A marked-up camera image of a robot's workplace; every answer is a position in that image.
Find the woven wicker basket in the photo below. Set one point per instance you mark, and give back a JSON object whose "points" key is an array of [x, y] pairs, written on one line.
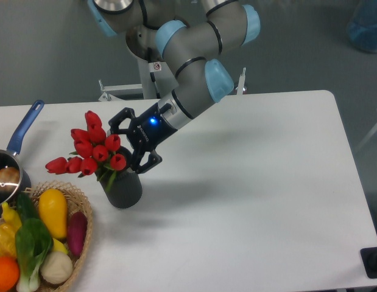
{"points": [[76, 202]]}

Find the purple eggplant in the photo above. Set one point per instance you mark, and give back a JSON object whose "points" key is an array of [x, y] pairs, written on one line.
{"points": [[76, 233]]}

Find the white garlic bulb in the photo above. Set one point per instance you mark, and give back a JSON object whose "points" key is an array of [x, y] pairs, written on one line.
{"points": [[56, 268]]}

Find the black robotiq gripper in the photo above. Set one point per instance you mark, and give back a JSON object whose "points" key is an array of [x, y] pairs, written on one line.
{"points": [[144, 133]]}

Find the blue translucent bag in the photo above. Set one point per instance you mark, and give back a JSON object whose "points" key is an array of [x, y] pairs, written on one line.
{"points": [[362, 27]]}

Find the yellow squash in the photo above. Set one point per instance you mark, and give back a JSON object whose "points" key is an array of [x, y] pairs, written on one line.
{"points": [[53, 211]]}

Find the yellow bell pepper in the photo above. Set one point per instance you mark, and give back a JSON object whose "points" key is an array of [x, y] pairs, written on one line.
{"points": [[7, 241]]}

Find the white chair frame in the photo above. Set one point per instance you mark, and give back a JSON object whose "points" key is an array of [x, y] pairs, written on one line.
{"points": [[367, 138]]}

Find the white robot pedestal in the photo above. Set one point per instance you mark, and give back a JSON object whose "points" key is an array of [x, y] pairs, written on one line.
{"points": [[156, 78]]}

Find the red tulip bouquet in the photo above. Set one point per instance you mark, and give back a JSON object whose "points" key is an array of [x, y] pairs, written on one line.
{"points": [[95, 152]]}

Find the dark green cucumber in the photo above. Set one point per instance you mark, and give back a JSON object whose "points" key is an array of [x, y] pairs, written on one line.
{"points": [[25, 207]]}

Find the green bok choy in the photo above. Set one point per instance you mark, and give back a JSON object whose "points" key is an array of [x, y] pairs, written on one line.
{"points": [[33, 242]]}

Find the blue handled saucepan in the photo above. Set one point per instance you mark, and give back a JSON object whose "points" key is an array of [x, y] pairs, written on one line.
{"points": [[9, 156]]}

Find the yellow banana piece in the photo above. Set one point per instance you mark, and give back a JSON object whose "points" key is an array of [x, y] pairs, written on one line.
{"points": [[59, 246]]}

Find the bread roll in pan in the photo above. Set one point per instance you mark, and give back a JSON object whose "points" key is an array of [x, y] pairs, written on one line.
{"points": [[9, 179]]}

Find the small yellow pepper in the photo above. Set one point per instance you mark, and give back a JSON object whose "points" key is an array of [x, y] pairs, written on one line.
{"points": [[11, 216]]}

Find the black device at table edge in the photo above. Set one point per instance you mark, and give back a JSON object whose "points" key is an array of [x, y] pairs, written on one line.
{"points": [[369, 259]]}

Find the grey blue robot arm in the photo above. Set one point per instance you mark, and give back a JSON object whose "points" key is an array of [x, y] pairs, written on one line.
{"points": [[190, 54]]}

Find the orange fruit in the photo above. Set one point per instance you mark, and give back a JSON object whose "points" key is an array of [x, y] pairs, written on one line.
{"points": [[9, 273]]}

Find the dark grey ribbed vase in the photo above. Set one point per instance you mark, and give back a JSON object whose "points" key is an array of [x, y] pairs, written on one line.
{"points": [[126, 189]]}

